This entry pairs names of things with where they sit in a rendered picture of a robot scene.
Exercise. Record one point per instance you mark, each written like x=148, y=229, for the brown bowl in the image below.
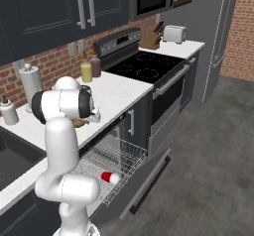
x=79, y=123

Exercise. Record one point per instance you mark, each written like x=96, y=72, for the dark sink basin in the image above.
x=15, y=160

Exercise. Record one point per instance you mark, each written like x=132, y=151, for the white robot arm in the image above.
x=58, y=154

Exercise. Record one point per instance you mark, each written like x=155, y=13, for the dark red bottle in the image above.
x=96, y=66

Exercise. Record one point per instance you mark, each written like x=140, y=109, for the grey single wall outlet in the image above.
x=19, y=68

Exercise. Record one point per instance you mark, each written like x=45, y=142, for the yellow squeeze bottle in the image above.
x=86, y=71

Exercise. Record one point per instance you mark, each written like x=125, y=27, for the brown wall shelf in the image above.
x=182, y=2

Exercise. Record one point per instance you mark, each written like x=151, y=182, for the dark grey dishwasher door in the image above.
x=145, y=180

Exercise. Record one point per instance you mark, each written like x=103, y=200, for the narrow dark cabinet door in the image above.
x=139, y=127

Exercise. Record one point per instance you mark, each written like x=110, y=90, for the white soap dispenser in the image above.
x=9, y=112

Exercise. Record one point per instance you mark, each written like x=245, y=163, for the dark base cabinet run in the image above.
x=189, y=81

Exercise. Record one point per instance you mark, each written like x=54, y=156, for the red cup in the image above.
x=107, y=177

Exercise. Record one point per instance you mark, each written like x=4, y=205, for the black stove with oven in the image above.
x=149, y=68

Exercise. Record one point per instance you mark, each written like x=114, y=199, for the dark under-sink cabinet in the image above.
x=23, y=216

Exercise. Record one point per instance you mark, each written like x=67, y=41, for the dark wall cupboard door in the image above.
x=109, y=2
x=39, y=12

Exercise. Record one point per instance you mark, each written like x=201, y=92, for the grey double wall outlet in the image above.
x=76, y=47

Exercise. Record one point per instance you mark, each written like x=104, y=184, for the dark grey fridge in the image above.
x=211, y=31

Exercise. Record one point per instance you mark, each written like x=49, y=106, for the white paper towel roll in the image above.
x=31, y=84

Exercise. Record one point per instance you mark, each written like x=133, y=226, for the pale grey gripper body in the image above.
x=94, y=116

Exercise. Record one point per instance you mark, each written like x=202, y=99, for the wooden knife block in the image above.
x=150, y=40

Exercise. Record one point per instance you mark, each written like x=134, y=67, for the silver toaster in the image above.
x=174, y=34

